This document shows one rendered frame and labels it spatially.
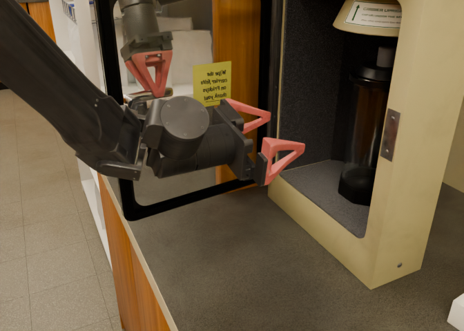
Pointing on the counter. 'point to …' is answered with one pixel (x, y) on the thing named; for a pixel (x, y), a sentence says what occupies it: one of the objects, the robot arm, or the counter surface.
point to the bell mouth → (370, 15)
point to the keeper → (390, 133)
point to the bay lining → (319, 74)
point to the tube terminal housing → (371, 261)
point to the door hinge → (275, 59)
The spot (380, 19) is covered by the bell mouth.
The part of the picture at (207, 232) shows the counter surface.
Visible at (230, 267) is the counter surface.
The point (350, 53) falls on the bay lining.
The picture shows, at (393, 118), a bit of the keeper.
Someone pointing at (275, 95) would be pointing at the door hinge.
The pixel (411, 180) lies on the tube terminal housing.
